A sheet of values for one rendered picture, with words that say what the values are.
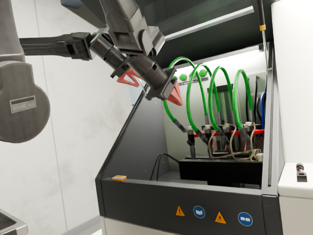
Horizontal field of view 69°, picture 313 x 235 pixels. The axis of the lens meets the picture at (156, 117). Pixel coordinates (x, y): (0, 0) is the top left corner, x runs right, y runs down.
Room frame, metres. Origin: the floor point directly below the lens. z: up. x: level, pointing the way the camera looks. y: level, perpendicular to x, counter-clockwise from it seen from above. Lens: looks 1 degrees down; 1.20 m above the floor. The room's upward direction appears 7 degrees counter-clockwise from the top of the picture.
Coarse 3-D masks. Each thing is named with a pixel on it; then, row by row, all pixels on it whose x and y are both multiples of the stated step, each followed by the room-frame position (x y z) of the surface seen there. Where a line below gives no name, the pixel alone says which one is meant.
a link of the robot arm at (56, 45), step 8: (24, 40) 0.77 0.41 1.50; (32, 40) 0.77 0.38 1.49; (40, 40) 0.76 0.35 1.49; (48, 40) 0.76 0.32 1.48; (56, 40) 0.74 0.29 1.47; (64, 40) 0.73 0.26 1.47; (72, 40) 0.72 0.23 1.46; (80, 40) 0.72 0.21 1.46; (24, 48) 0.76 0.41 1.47; (32, 48) 0.76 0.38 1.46; (40, 48) 0.76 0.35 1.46; (48, 48) 0.75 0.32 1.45; (56, 48) 0.75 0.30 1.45; (64, 48) 0.74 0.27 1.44; (72, 48) 0.77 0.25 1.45; (80, 48) 0.74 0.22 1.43; (64, 56) 0.77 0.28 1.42; (72, 56) 0.76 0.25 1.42; (80, 56) 0.76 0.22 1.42; (88, 56) 0.77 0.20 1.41
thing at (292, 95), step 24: (288, 0) 0.83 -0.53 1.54; (312, 0) 0.78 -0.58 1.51; (288, 24) 0.81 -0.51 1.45; (312, 24) 0.77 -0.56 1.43; (288, 48) 0.80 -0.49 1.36; (312, 48) 0.76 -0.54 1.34; (288, 72) 0.79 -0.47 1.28; (312, 72) 0.75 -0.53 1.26; (288, 96) 0.78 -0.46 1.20; (312, 96) 0.74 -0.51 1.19; (288, 120) 0.76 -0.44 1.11; (312, 120) 0.72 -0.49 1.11; (288, 144) 0.75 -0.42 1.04; (312, 144) 0.71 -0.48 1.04; (288, 216) 0.56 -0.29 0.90; (312, 216) 0.53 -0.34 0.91
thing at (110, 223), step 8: (112, 224) 0.92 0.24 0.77; (120, 224) 0.89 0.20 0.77; (128, 224) 0.87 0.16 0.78; (136, 224) 0.85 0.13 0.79; (112, 232) 0.92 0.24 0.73; (120, 232) 0.90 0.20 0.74; (128, 232) 0.87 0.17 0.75; (136, 232) 0.85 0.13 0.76; (144, 232) 0.83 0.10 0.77; (152, 232) 0.80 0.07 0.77; (160, 232) 0.78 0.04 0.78; (168, 232) 0.77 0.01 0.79
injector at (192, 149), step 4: (188, 132) 0.97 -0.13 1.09; (192, 132) 0.97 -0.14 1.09; (188, 136) 0.97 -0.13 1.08; (192, 136) 0.97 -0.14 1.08; (188, 140) 0.96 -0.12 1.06; (192, 140) 0.97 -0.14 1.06; (188, 144) 0.96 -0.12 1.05; (192, 144) 0.97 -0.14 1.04; (192, 148) 0.97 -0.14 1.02; (192, 152) 0.97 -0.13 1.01; (192, 156) 0.97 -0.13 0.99
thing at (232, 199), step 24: (120, 192) 0.88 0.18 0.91; (144, 192) 0.81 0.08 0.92; (168, 192) 0.75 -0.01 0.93; (192, 192) 0.70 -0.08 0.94; (216, 192) 0.66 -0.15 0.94; (240, 192) 0.62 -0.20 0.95; (120, 216) 0.89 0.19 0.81; (144, 216) 0.82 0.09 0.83; (168, 216) 0.76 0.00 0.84; (192, 216) 0.71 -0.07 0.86
